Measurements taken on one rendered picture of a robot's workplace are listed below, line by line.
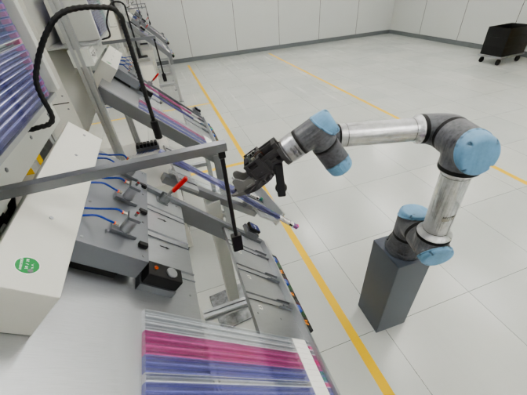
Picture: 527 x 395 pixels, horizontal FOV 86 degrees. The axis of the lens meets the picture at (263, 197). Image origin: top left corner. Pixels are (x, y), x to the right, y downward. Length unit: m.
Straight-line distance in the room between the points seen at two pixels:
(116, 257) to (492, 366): 1.77
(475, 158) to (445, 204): 0.19
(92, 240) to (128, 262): 0.07
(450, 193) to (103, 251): 0.95
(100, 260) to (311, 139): 0.55
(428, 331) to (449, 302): 0.26
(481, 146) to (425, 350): 1.18
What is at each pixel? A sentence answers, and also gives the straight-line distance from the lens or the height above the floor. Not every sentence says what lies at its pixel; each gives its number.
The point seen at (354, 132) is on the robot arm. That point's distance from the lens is 0.95.
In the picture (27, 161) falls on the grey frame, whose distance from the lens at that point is 0.68.
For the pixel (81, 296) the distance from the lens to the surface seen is 0.57.
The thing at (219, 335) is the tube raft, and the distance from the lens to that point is 0.66.
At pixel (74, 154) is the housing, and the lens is 0.72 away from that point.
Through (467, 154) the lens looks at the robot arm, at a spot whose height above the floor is 1.15.
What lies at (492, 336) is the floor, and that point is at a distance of 2.04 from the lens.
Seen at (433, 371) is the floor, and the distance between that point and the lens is 1.81.
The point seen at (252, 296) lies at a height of 0.85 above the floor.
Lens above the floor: 1.56
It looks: 37 degrees down
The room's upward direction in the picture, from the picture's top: 5 degrees counter-clockwise
